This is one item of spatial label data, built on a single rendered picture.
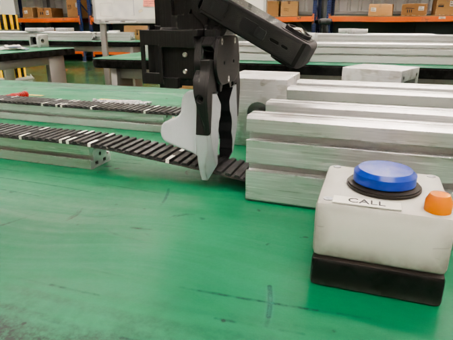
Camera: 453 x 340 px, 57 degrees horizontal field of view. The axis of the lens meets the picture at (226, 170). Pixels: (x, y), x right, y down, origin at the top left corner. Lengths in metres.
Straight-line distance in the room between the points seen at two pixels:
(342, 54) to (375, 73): 1.29
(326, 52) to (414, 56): 0.37
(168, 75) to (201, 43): 0.05
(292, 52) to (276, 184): 0.12
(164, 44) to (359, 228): 0.26
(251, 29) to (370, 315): 0.26
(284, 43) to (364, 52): 1.62
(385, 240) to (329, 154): 0.13
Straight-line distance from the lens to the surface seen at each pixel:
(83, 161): 0.53
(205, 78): 0.40
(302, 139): 0.39
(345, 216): 0.27
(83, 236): 0.37
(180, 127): 0.43
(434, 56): 2.05
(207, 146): 0.42
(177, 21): 0.44
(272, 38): 0.40
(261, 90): 0.58
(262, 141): 0.39
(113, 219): 0.39
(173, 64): 0.43
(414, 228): 0.27
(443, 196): 0.27
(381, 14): 9.90
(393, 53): 2.02
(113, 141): 0.52
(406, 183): 0.29
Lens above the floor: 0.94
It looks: 19 degrees down
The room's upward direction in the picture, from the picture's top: straight up
